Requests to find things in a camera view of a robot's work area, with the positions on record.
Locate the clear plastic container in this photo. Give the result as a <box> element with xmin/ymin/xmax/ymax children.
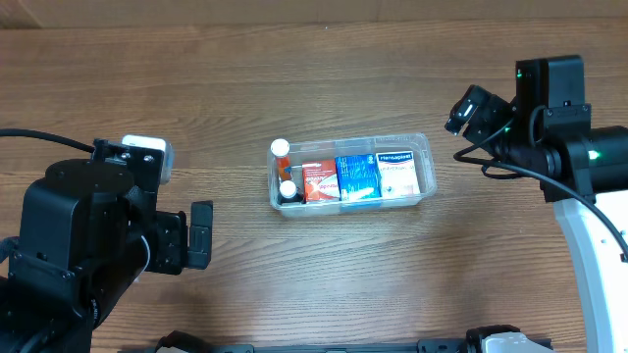
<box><xmin>268</xmin><ymin>133</ymin><xmax>437</xmax><ymax>217</ymax></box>

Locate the dark brown medicine bottle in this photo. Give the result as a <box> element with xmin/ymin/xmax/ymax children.
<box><xmin>279</xmin><ymin>180</ymin><xmax>303</xmax><ymax>204</ymax></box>

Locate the orange tablet tube white cap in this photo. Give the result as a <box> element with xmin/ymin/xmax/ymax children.
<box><xmin>270</xmin><ymin>138</ymin><xmax>292</xmax><ymax>181</ymax></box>

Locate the white blue plaster box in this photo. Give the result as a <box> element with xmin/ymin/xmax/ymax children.
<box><xmin>376</xmin><ymin>151</ymin><xmax>420</xmax><ymax>199</ymax></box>

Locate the red medicine box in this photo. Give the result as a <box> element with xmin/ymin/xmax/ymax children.
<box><xmin>302</xmin><ymin>160</ymin><xmax>340</xmax><ymax>203</ymax></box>

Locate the blue medicine box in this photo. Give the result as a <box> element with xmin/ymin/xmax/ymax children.
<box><xmin>335</xmin><ymin>154</ymin><xmax>381</xmax><ymax>202</ymax></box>

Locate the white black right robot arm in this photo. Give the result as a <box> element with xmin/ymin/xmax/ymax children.
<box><xmin>445</xmin><ymin>55</ymin><xmax>627</xmax><ymax>352</ymax></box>

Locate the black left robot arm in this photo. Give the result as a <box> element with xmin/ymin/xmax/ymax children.
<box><xmin>1</xmin><ymin>139</ymin><xmax>214</xmax><ymax>352</ymax></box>

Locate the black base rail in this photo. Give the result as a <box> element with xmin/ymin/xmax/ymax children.
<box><xmin>117</xmin><ymin>330</ymin><xmax>555</xmax><ymax>353</ymax></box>

